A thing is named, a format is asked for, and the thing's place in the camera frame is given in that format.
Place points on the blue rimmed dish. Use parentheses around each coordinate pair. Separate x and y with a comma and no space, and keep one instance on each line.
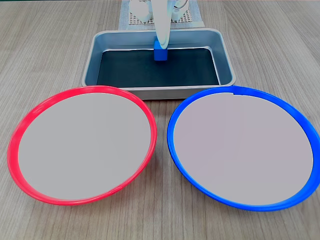
(245,150)

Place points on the black tray liner mat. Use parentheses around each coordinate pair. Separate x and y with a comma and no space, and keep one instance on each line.
(150,72)

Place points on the blue cube block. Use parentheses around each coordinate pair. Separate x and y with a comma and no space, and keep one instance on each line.
(160,55)

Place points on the silver metal tray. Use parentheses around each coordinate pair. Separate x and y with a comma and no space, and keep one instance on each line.
(225,62)

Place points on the red rimmed dish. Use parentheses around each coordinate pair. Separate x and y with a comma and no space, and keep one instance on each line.
(82,147)

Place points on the white mesh mat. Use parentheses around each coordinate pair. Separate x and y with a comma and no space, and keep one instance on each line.
(185,18)

